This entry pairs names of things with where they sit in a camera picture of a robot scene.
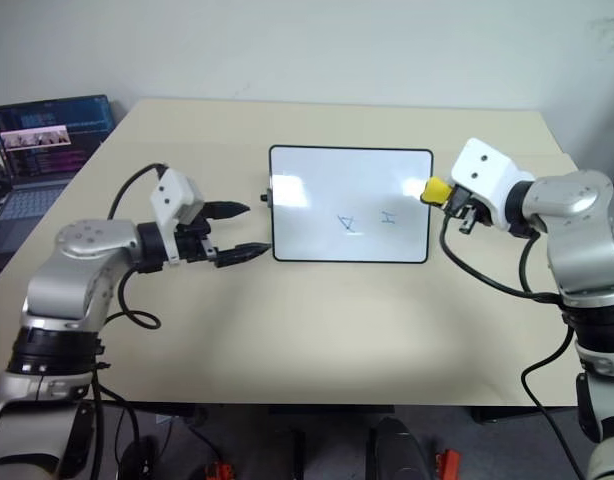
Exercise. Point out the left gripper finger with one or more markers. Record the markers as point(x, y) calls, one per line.
point(242, 252)
point(227, 209)

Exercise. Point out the grey whiteboard side knob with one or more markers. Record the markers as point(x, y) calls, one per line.
point(267, 197)

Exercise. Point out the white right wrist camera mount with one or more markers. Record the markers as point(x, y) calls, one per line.
point(482, 170)

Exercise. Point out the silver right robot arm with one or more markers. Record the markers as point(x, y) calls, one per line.
point(579, 235)

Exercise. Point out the black table foot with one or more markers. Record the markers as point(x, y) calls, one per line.
point(507, 415)

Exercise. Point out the black table frame bar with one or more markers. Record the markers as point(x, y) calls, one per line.
point(332, 409)

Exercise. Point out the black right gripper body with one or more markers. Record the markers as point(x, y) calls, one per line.
point(471, 212)

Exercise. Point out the dark rounded shape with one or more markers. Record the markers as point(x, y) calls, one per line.
point(399, 450)

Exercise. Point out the yellow whiteboard eraser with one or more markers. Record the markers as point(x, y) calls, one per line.
point(436, 191)

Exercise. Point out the open laptop computer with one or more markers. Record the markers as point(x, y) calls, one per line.
point(47, 140)

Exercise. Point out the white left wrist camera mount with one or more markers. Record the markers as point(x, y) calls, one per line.
point(173, 192)

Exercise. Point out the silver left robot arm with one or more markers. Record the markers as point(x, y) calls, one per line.
point(72, 272)

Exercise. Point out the red plastic clamp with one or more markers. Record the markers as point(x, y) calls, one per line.
point(448, 462)
point(219, 471)

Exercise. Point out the black framed whiteboard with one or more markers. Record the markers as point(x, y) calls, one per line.
point(317, 220)

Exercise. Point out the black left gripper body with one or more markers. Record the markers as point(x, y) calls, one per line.
point(194, 245)

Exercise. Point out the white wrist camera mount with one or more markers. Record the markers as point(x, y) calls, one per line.
point(173, 192)
point(482, 170)

